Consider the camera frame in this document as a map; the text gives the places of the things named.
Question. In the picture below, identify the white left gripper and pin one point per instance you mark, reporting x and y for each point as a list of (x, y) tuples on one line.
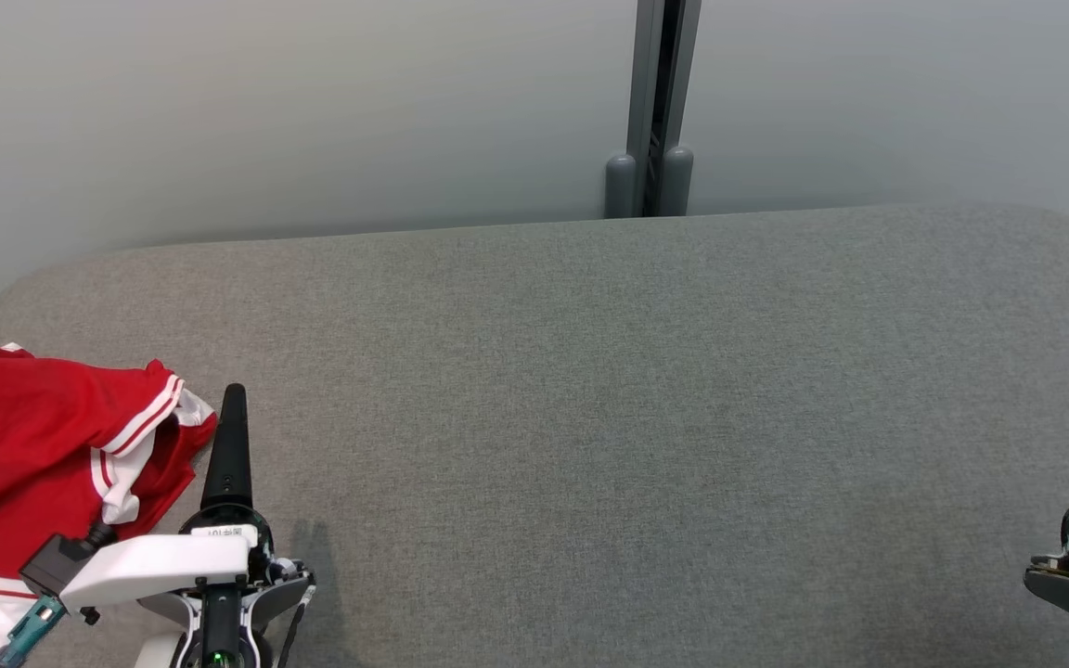
[(154, 566)]

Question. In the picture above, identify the red basketball jersey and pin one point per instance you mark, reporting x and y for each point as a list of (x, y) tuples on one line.
[(15, 445)]

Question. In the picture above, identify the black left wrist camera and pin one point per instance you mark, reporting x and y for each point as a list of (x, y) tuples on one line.
[(57, 557)]

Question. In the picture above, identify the grey rounded post foot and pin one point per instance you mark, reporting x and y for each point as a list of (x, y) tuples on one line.
[(620, 190), (678, 186)]

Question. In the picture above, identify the grey partition post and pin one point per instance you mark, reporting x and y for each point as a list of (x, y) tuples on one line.
[(646, 74)]

